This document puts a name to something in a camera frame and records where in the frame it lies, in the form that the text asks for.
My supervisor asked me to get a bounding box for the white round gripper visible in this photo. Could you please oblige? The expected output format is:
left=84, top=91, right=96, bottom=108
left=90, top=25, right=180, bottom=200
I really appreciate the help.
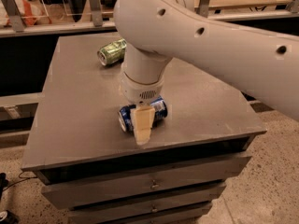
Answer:
left=121, top=73, right=164, bottom=146

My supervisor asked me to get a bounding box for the blue pepsi can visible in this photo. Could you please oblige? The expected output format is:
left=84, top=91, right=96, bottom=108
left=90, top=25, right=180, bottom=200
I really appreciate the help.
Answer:
left=118, top=96, right=168, bottom=133

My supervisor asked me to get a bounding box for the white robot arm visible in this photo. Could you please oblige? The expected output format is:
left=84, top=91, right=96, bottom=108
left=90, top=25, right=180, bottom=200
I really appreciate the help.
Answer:
left=114, top=0, right=299, bottom=120

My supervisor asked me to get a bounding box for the green crushed soda can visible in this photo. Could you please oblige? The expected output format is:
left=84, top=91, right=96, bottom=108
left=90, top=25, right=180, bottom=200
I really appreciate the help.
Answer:
left=97, top=38, right=126, bottom=66

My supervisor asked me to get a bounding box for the grey drawer cabinet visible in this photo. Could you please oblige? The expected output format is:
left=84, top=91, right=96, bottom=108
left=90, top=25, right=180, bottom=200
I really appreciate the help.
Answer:
left=22, top=33, right=265, bottom=216

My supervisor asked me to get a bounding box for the middle grey drawer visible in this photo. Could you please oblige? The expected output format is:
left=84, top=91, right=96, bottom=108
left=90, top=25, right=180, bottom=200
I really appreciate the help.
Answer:
left=69, top=182, right=226, bottom=224

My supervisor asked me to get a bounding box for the grey drawer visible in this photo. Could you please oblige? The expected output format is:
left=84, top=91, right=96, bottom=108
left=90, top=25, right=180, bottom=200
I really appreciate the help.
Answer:
left=69, top=182, right=226, bottom=224
left=104, top=202, right=212, bottom=224
left=42, top=153, right=250, bottom=209

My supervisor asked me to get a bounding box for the top grey drawer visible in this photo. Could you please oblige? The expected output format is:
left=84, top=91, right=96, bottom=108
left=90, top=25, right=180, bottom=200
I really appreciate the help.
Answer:
left=42, top=153, right=250, bottom=209

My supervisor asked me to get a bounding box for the bottom grey drawer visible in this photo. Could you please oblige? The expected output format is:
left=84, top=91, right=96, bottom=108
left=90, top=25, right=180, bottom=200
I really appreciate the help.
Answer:
left=104, top=202, right=212, bottom=224

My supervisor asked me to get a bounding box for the orange white bag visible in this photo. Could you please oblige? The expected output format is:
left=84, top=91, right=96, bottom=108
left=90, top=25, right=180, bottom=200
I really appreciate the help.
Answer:
left=0, top=0, right=51, bottom=28

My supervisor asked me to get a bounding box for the grey metal railing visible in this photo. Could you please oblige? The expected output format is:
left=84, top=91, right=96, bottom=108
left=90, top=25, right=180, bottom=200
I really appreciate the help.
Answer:
left=1, top=0, right=298, bottom=36

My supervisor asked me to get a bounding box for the dark object on floor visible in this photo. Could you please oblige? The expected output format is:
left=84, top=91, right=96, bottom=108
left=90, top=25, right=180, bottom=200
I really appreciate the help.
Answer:
left=0, top=210, right=19, bottom=224

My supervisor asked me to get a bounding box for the black floor cable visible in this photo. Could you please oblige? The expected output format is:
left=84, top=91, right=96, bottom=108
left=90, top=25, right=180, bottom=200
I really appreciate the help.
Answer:
left=2, top=171, right=38, bottom=192

